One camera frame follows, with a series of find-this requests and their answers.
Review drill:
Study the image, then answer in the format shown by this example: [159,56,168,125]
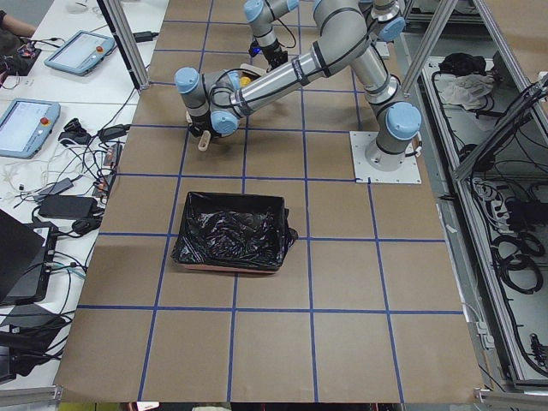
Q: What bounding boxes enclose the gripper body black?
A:
[261,45,288,71]
[187,115,213,135]

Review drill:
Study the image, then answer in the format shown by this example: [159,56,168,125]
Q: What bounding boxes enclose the beige plastic dustpan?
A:
[193,129,222,152]

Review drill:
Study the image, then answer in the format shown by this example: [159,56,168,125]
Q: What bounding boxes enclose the white hand brush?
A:
[239,63,267,79]

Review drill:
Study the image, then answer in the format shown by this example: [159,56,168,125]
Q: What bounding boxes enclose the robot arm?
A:
[243,0,406,71]
[174,1,422,156]

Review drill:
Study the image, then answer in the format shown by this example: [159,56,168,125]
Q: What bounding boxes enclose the bin with black bag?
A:
[171,192,298,274]

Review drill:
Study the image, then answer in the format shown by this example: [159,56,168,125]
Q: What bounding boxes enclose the far teach pendant tablet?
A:
[45,30,116,76]

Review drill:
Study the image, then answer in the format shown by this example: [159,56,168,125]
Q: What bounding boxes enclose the teach pendant tablet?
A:
[1,98,61,159]
[45,30,116,76]

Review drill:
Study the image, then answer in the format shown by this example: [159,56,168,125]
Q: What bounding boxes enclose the black power adapter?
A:
[38,195,99,219]

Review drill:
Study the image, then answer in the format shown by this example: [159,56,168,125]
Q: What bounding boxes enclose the near teach pendant tablet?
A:
[1,98,61,159]

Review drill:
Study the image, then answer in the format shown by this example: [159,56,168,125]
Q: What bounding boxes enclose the white crumpled cloth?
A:
[440,74,495,110]

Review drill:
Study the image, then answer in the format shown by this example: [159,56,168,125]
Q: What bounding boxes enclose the black laptop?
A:
[1,211,58,307]

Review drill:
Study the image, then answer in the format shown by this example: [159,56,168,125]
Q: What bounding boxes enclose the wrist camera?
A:
[248,39,262,57]

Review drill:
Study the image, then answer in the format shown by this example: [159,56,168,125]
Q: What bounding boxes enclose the aluminium frame post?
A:
[97,0,150,92]

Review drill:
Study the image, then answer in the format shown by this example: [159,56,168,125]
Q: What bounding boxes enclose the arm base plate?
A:
[349,131,421,185]

